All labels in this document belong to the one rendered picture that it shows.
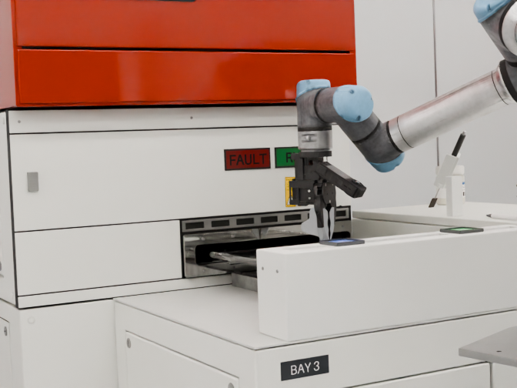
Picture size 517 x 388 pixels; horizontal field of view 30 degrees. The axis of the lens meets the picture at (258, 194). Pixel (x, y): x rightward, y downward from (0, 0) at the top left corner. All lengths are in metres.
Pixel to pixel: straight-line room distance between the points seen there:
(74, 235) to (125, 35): 0.43
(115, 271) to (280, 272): 0.62
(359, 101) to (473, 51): 2.62
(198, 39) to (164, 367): 0.70
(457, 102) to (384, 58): 2.29
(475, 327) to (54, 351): 0.85
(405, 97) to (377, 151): 2.27
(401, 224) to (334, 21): 0.50
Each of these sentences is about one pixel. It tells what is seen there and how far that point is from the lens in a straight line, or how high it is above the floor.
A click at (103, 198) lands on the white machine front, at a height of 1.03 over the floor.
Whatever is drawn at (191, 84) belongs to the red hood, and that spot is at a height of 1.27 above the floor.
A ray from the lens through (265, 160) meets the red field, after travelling 2.21.
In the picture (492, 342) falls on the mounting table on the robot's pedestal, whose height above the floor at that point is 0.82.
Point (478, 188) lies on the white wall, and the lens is 4.57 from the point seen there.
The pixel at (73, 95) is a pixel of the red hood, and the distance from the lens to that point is 1.98.
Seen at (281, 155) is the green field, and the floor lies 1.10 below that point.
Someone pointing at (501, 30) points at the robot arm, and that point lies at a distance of 1.82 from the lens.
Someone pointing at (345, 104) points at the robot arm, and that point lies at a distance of 1.97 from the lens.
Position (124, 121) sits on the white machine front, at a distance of 2.07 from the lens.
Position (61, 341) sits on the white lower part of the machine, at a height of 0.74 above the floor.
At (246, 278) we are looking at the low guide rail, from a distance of 2.09.
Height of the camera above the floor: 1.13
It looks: 3 degrees down
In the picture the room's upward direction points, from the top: 2 degrees counter-clockwise
